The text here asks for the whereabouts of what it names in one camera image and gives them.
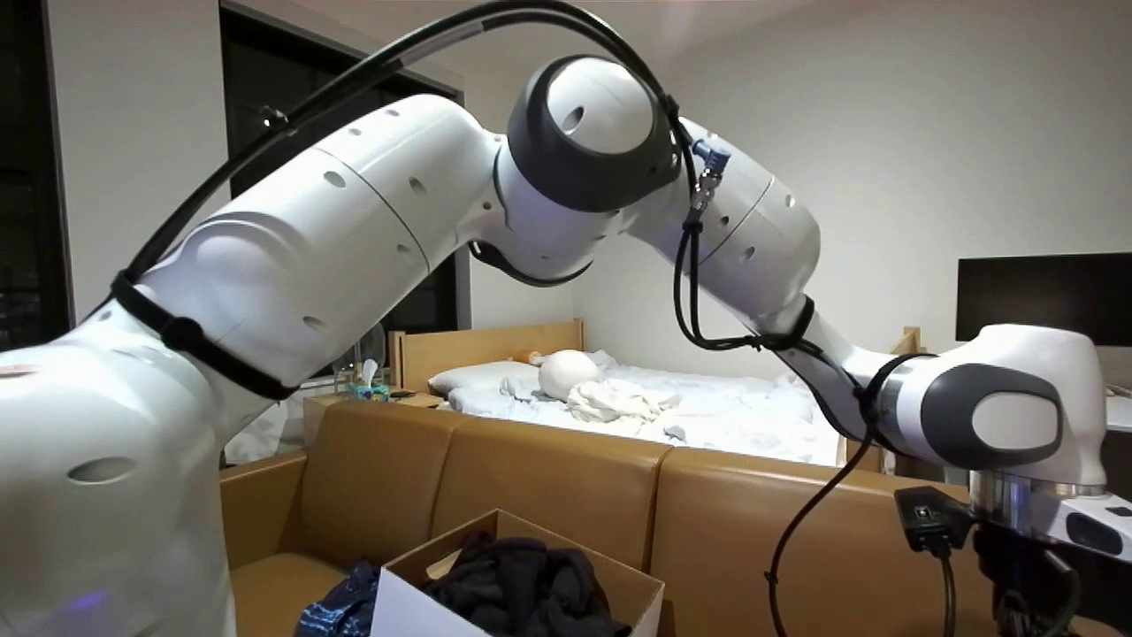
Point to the white pillow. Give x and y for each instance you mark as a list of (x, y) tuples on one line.
[(482, 376)]

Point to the black clothes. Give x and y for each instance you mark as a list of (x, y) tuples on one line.
[(522, 584)]

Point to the blue plastic bag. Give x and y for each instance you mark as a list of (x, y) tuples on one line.
[(345, 606)]

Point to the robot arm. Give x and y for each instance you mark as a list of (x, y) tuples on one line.
[(354, 239)]

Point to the wooden bed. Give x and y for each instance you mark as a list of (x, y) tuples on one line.
[(495, 345)]

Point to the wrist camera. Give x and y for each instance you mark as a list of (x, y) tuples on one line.
[(929, 518)]

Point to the white blanket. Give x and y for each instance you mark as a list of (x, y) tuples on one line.
[(743, 411)]

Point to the tan leather sofa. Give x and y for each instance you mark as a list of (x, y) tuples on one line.
[(548, 478)]

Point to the dark window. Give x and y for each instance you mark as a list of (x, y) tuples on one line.
[(22, 177), (265, 88)]

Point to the table fan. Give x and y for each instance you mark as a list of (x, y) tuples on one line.
[(371, 345)]

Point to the round white cushion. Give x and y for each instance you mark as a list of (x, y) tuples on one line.
[(568, 373)]

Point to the cardboard box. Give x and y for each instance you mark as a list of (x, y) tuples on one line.
[(416, 610)]

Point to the tissue box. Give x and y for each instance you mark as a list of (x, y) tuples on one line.
[(369, 385)]

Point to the black monitor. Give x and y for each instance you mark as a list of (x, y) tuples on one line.
[(1044, 296)]

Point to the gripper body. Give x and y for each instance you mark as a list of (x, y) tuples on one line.
[(1017, 566)]

